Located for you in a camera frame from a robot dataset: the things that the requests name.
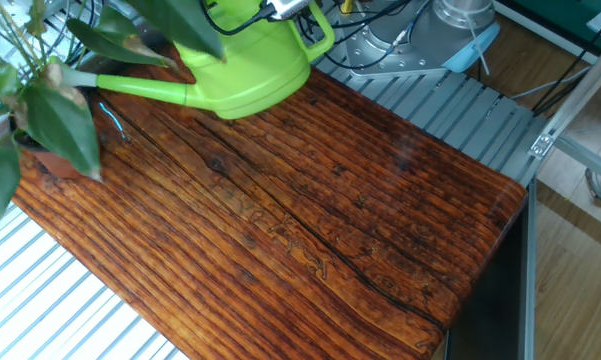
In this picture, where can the green plastic watering can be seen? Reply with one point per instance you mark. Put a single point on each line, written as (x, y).
(255, 75)

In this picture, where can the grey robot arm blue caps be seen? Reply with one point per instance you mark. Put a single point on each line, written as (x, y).
(460, 30)

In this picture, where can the green leafy plant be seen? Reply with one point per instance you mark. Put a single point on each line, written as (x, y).
(65, 125)

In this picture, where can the terracotta plant pot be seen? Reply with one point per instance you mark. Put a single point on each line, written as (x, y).
(55, 162)

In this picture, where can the wood grain board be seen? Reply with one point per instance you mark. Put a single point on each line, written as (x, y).
(330, 225)

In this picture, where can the silver robot mounting plate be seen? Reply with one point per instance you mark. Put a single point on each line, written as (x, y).
(380, 57)

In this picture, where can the yellow connector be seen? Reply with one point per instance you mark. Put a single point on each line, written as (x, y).
(347, 6)

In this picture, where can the green board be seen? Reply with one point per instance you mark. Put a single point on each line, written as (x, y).
(555, 12)

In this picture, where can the aluminium profile frame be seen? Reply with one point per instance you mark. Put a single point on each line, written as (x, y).
(580, 85)

